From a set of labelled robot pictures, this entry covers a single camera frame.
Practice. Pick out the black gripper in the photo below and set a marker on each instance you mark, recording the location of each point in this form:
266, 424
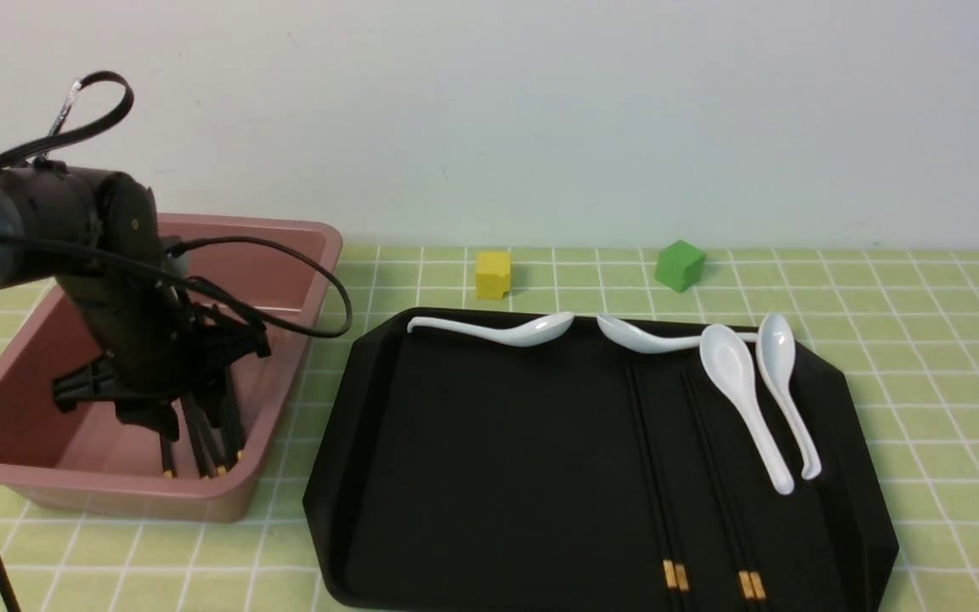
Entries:
155, 347

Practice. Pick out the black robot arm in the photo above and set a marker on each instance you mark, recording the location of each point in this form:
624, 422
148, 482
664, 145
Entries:
96, 233

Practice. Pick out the pink plastic bin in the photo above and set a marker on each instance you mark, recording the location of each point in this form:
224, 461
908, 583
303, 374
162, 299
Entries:
87, 460

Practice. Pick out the black plastic tray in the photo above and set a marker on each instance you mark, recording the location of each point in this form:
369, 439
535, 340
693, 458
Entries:
457, 474

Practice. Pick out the yellow wooden block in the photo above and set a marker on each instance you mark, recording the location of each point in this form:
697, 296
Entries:
493, 275

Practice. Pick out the white ceramic spoon far left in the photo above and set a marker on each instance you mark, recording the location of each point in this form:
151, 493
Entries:
533, 333

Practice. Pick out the white ceramic spoon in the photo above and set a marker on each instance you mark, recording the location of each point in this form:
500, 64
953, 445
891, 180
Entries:
776, 354
533, 333
730, 366
637, 340

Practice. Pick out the green wooden block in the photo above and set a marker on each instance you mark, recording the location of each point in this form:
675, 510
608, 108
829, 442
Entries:
679, 266

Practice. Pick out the black chopstick on tray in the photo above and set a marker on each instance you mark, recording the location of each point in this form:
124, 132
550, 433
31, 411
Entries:
655, 496

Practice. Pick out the black chopstick gold band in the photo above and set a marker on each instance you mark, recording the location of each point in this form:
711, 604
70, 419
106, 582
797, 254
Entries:
728, 522
666, 510
696, 378

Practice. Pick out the white ceramic spoon far right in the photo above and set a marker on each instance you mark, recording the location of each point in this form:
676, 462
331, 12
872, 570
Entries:
776, 354

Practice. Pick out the green checkered tablecloth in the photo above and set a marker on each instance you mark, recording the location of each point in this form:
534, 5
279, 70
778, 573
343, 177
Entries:
903, 326

